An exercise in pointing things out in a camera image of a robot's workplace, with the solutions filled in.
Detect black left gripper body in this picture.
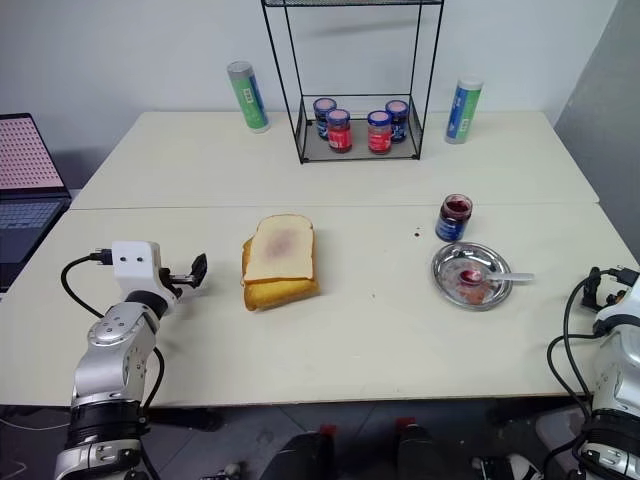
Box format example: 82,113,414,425
158,266,195,292

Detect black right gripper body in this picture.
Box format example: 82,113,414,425
597,268,635,312

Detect bread slices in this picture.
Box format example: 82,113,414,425
242,214,317,287

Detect open blue-label jam jar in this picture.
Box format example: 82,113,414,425
434,193,474,244

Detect red-label jam jar pink lid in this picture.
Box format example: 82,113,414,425
366,109,394,155
325,108,353,154

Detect blue-label jam jar pink lid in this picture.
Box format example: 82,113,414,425
312,96,338,139
384,99,409,145

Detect silver metal spoon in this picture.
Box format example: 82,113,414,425
458,268,535,287

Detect round silver metal plate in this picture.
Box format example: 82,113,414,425
431,240,514,313

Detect black laptop pink screen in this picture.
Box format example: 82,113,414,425
0,113,73,294

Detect green-label cylindrical can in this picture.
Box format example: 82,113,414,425
226,60,272,135

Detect white and black shoe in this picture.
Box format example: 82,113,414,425
472,451,544,480

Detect dark rounded shape red tab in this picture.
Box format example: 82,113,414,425
395,418,454,480
259,423,337,480

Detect blue-label cylindrical can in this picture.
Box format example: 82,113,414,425
445,74,486,147

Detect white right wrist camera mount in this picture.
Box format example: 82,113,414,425
593,272,640,329

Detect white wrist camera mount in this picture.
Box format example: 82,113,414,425
593,272,640,329
111,240,182,304

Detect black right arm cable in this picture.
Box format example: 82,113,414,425
546,277,604,401

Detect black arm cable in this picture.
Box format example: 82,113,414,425
61,246,115,321
546,277,604,401

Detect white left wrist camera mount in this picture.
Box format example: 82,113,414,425
111,240,182,304

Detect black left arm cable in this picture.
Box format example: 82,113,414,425
61,246,115,321

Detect black wire rack shelf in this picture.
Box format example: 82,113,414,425
260,0,446,166

